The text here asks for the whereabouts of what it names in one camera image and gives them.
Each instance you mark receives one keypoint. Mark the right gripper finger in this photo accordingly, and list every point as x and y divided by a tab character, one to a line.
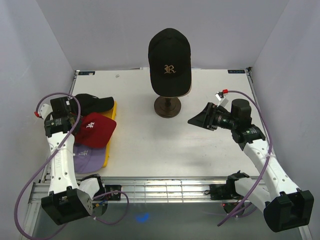
200	120
209	109

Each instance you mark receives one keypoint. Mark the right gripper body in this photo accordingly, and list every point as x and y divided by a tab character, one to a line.
216	119

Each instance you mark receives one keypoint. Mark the black cap gold R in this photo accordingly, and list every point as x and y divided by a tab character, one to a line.
169	58

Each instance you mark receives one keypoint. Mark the red cap white logo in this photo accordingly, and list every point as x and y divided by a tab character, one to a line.
95	130

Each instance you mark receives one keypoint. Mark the beige cap black R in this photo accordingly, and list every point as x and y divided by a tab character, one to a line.
189	89

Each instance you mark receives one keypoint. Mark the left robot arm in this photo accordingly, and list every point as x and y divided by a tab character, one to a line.
68	199

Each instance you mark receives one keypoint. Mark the dark wooden stand base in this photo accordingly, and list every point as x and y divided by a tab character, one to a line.
167	107

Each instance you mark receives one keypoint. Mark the yellow plastic tray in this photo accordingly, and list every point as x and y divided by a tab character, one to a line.
111	114

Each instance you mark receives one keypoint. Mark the black cap white NY logo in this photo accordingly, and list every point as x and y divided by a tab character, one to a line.
93	104

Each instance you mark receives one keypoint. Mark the lavender cap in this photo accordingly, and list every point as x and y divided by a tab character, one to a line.
87	159

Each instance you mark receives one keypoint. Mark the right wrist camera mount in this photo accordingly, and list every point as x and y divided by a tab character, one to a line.
221	97

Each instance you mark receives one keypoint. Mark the aluminium front rail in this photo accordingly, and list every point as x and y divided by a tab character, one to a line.
165	190

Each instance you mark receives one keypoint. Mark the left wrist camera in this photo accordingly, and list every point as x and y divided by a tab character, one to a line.
43	111

